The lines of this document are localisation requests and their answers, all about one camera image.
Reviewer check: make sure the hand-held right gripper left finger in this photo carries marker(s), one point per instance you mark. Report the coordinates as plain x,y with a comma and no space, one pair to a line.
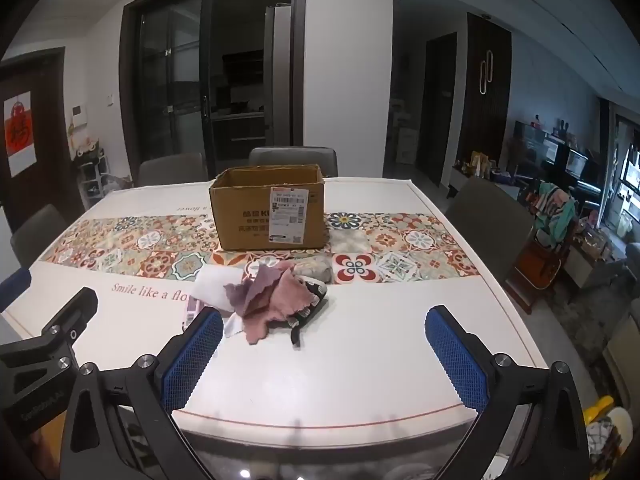
192,355

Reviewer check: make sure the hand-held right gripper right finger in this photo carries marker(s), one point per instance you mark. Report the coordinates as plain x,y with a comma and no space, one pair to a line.
457,360

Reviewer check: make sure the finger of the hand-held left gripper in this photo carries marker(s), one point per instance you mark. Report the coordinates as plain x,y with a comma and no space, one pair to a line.
14,285
75,312

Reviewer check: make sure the small purple labelled packet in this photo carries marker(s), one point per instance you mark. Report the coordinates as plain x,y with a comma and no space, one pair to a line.
192,315

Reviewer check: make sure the white thin cloth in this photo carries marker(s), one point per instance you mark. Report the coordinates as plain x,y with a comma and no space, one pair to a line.
215,285

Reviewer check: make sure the pink plush cloth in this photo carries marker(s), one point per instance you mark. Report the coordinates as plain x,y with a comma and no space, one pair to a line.
280,310

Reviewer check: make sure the black white patterned oven mitt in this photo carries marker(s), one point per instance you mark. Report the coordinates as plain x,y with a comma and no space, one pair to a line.
312,305

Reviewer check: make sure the brown cardboard box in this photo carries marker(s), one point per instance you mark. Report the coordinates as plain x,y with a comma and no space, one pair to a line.
240,225

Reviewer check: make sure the grey dining chair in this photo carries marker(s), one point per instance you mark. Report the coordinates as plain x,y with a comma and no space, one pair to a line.
487,225
37,232
172,167
292,160

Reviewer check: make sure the floral printed table cover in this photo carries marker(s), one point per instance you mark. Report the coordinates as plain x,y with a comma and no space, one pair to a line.
350,375

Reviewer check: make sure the orange wooden chair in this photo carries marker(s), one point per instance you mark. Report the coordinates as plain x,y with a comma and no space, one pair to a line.
537,265

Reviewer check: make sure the dark brown entrance door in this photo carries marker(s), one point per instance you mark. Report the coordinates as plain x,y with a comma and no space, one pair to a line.
50,160

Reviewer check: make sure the white storage cart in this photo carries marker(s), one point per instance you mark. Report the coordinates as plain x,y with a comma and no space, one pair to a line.
92,175

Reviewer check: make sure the yellow plastic toy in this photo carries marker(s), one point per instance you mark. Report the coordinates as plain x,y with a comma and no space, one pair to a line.
597,407

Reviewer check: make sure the grey beige towel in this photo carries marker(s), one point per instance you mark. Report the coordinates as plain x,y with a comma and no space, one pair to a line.
315,269

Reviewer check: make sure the red and white door poster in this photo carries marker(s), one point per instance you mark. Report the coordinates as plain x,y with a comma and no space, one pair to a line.
20,130

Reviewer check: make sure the colourful clothes pile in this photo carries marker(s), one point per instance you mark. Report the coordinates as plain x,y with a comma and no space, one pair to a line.
552,210

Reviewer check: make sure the white low cabinet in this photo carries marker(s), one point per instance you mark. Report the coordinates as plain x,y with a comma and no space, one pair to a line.
462,177

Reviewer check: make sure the yellow snack packets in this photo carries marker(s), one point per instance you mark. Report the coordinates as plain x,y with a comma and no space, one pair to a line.
477,162

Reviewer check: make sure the white stacked boxes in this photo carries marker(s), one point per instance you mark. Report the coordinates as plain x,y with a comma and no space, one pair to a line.
407,140

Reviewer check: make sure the dark framed glass sliding door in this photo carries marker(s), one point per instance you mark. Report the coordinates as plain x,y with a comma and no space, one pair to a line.
170,85

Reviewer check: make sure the dark interior door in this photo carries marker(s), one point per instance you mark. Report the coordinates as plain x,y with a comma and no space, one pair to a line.
440,105

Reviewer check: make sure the silver refrigerator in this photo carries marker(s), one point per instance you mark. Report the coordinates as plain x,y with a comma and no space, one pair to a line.
277,75

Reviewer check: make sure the white wall intercom panel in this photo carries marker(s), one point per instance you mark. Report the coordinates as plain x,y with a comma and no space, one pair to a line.
78,115

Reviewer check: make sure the dark wooden wall panel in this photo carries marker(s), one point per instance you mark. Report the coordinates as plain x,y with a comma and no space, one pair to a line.
487,125

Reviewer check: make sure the gold loop wall ornament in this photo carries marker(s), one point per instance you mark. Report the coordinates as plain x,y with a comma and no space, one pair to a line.
484,72

